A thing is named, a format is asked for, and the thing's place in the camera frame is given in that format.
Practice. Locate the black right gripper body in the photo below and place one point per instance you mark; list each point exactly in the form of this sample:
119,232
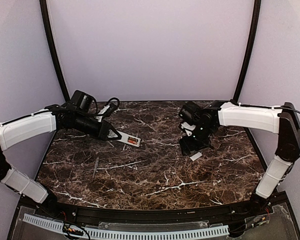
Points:
188,146

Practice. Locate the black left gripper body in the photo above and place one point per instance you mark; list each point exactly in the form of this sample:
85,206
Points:
101,130

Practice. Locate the white remote control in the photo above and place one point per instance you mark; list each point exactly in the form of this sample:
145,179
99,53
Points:
125,139

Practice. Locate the white battery cover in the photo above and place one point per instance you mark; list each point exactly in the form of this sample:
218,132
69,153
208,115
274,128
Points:
196,156

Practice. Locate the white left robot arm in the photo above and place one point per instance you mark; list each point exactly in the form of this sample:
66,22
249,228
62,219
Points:
73,114

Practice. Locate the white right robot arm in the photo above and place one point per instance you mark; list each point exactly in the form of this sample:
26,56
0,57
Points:
199,123

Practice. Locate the black front table rail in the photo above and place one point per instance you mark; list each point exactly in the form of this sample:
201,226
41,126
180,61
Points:
228,213

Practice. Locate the white slotted cable duct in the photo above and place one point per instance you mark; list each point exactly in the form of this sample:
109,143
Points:
116,231

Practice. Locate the black left frame post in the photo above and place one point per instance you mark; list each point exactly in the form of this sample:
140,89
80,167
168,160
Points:
52,48

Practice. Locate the black frame post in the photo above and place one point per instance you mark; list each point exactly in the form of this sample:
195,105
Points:
52,48
248,50

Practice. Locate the black right frame post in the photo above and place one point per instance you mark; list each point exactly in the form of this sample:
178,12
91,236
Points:
248,50

